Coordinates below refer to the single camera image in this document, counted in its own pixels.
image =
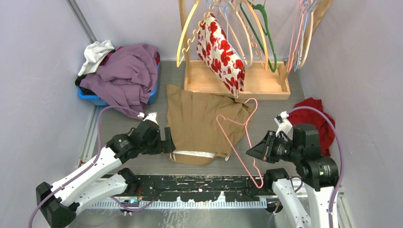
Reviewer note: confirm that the light wooden hanger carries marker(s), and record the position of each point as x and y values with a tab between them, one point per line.
235	7

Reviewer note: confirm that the light blue wire hanger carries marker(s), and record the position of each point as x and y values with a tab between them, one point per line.
305	33

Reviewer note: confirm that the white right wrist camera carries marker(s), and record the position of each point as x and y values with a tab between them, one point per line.
284	125

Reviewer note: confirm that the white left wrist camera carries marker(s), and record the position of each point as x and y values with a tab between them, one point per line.
150	116

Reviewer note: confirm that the tan garment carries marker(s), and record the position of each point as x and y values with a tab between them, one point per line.
204	126

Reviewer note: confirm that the yellow hanger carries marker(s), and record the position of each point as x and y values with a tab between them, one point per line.
182	11

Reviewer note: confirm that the wavy wooden hanger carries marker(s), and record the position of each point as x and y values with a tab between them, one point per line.
192	37

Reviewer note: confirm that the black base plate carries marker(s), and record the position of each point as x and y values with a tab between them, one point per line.
198	188

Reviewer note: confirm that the aluminium rail frame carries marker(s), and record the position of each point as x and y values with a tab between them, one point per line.
136	204

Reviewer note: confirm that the red garment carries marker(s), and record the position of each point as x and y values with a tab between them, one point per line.
306	116

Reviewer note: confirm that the orange hanger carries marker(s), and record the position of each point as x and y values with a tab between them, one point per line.
261	34

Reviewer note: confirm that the blue plastic basket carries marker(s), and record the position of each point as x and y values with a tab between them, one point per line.
99	102

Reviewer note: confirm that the pink wire hanger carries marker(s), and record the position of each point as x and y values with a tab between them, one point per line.
245	126

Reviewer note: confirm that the purple garment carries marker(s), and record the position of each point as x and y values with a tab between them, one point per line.
127	79

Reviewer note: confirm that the wooden hanger rack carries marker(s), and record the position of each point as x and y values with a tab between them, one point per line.
258	83

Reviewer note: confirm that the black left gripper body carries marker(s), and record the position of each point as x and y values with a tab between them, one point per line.
153	147

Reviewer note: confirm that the white garment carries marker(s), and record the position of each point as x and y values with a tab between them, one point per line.
94	55

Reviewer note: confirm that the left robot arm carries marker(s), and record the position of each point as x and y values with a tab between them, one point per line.
61	201

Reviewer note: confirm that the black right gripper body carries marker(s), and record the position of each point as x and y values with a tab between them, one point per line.
278	147

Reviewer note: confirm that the red poppy print skirt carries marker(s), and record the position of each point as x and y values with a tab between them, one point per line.
219	56

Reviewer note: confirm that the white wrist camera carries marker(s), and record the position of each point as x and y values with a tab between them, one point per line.
284	125
150	116

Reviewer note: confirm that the green hanger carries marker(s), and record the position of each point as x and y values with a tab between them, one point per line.
254	40

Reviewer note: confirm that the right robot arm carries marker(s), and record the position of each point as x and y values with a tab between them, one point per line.
318	173

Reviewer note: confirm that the beige wooden hanger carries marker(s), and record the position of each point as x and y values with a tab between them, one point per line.
306	36

